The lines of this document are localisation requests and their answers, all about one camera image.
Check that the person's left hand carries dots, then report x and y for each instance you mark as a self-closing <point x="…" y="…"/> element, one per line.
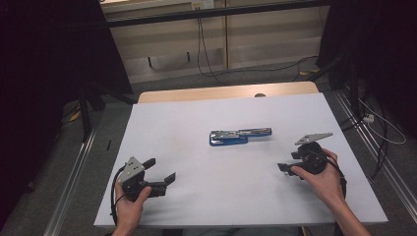
<point x="129" y="211"/>

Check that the metal floor rail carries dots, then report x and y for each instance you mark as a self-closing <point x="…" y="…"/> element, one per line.
<point x="70" y="183"/>
<point x="377" y="154"/>

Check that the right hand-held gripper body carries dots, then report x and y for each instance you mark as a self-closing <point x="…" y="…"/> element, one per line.
<point x="311" y="159"/>

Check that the white wall socket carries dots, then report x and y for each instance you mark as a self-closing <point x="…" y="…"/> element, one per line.
<point x="203" y="4"/>

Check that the wooden table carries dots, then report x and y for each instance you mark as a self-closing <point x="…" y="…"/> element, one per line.
<point x="213" y="93"/>

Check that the black metal stand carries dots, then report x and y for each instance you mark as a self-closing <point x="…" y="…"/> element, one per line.
<point x="86" y="111"/>

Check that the black curtain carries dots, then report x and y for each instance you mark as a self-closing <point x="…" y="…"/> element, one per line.
<point x="377" y="49"/>
<point x="39" y="82"/>

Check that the black horizontal bar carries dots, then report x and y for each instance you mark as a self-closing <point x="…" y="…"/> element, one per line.
<point x="213" y="13"/>

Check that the dark vertical conduit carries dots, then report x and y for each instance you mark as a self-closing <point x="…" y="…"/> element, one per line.
<point x="226" y="39"/>

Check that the person's right hand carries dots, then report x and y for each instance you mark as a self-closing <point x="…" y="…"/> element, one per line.
<point x="326" y="187"/>

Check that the person's grey trousers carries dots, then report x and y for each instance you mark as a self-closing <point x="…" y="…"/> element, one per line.
<point x="242" y="232"/>

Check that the white power adapter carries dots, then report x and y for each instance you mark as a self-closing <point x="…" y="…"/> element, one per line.
<point x="369" y="118"/>

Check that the blue stapler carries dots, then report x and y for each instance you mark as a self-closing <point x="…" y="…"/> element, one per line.
<point x="229" y="140"/>

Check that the white table sheet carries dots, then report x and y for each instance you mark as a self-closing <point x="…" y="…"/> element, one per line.
<point x="229" y="190"/>

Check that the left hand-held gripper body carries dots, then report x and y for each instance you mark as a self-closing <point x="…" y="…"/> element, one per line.
<point x="131" y="172"/>

